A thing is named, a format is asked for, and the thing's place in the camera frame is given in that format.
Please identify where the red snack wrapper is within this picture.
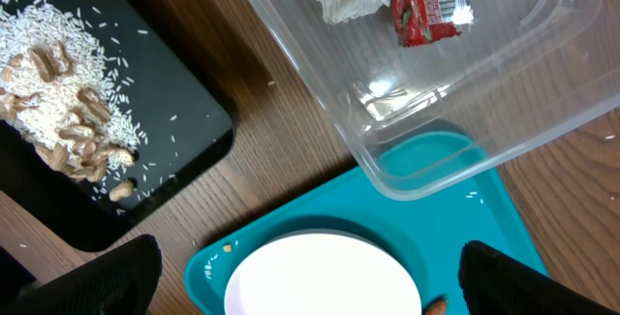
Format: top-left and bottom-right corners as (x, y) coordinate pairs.
(391, 0), (475, 47)

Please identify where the orange carrot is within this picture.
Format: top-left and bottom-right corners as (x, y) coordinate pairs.
(422, 296), (448, 315)

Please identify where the large white plate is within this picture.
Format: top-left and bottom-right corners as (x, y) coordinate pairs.
(224, 233), (421, 315)

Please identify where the clear plastic bin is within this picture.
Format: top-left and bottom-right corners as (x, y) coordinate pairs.
(248, 0), (619, 201)

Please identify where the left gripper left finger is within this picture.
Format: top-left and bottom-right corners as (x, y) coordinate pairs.
(9, 235), (162, 315)

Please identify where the black tray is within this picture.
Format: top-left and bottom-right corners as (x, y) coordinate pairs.
(1, 0), (234, 252)

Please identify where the rice and peanut pile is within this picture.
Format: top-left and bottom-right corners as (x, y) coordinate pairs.
(1, 0), (142, 203)

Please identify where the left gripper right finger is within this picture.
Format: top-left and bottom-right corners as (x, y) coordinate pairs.
(458, 240), (619, 315)

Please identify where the teal plastic tray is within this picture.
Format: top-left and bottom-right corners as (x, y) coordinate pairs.
(182, 130), (549, 315)

